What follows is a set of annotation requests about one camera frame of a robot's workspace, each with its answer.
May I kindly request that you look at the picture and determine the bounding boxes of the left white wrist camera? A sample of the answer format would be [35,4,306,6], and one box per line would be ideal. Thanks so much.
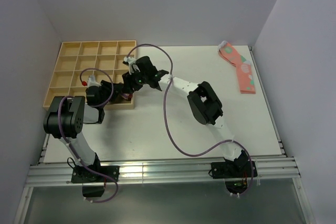
[81,75,101,88]

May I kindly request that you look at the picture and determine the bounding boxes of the aluminium mounting rail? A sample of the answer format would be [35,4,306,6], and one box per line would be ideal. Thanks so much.
[24,157,301,187]

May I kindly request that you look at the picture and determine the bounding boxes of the beige red purple striped sock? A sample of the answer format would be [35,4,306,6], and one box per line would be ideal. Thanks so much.
[119,92,133,101]

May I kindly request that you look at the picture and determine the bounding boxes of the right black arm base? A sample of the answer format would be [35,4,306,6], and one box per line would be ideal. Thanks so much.
[208,160,258,198]

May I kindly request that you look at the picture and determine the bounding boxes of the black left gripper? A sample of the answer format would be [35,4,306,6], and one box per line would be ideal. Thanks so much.
[98,80,123,108]

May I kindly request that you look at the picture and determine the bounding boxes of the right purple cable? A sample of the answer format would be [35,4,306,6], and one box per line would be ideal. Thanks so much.
[125,43,257,197]

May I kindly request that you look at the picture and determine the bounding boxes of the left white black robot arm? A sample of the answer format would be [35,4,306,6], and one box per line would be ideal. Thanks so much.
[43,80,123,182]

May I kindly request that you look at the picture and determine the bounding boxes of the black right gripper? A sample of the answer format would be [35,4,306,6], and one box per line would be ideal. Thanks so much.
[122,68,148,95]

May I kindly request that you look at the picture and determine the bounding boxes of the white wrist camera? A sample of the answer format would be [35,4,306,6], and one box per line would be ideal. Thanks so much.
[81,75,101,88]
[123,56,140,74]

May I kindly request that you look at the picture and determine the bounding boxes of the pink patterned sock pair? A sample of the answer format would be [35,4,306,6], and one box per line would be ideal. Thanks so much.
[217,40,256,94]

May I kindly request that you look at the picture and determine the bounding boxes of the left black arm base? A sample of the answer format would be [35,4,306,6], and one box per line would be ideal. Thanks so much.
[71,165,120,198]

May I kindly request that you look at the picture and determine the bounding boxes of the wooden compartment tray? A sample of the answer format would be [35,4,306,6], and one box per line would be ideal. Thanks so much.
[43,40,137,110]

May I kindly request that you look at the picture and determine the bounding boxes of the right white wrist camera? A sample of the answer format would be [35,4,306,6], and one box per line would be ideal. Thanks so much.
[123,56,140,74]

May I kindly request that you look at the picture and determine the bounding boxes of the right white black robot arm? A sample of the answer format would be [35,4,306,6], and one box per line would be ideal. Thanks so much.
[123,55,255,177]

